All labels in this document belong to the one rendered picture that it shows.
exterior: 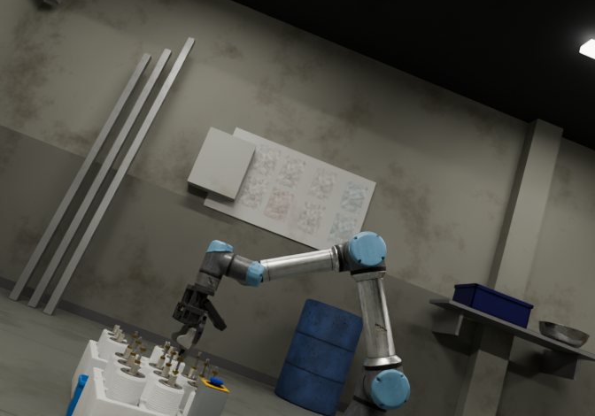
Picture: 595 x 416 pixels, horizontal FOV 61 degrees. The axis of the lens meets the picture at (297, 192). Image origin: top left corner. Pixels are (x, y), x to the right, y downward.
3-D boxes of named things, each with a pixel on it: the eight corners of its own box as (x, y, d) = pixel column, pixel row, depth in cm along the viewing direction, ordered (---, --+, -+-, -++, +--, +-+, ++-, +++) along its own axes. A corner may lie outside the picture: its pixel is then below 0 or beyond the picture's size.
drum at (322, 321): (324, 406, 437) (353, 316, 457) (344, 423, 386) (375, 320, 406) (267, 387, 429) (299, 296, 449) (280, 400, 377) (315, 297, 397)
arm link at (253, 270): (266, 267, 168) (235, 256, 168) (266, 264, 157) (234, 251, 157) (257, 289, 166) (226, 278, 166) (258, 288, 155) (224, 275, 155)
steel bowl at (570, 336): (565, 351, 472) (568, 335, 476) (597, 356, 432) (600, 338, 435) (525, 336, 469) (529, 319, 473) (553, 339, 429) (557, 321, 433)
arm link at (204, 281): (214, 278, 164) (225, 281, 157) (209, 291, 162) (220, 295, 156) (195, 270, 160) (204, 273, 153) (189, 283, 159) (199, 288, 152)
